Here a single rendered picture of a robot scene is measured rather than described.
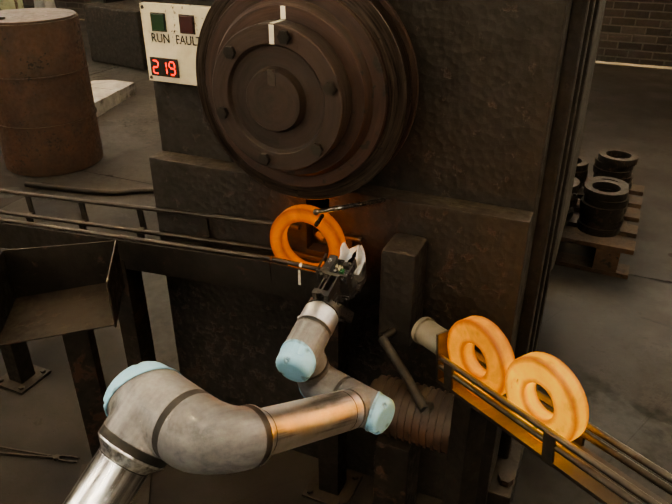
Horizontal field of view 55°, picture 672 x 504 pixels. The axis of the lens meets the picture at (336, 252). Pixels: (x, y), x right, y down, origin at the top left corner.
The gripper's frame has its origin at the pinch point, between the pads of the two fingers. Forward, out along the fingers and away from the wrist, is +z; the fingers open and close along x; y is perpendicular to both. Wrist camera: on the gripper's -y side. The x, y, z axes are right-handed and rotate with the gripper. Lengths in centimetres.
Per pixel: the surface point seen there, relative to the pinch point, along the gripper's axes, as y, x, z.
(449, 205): 9.6, -18.3, 9.8
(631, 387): -95, -70, 50
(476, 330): 8.8, -31.7, -20.7
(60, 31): -44, 243, 156
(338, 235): 4.4, 4.2, -0.4
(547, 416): 4, -46, -31
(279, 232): 2.9, 18.8, -1.7
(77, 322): -4, 56, -35
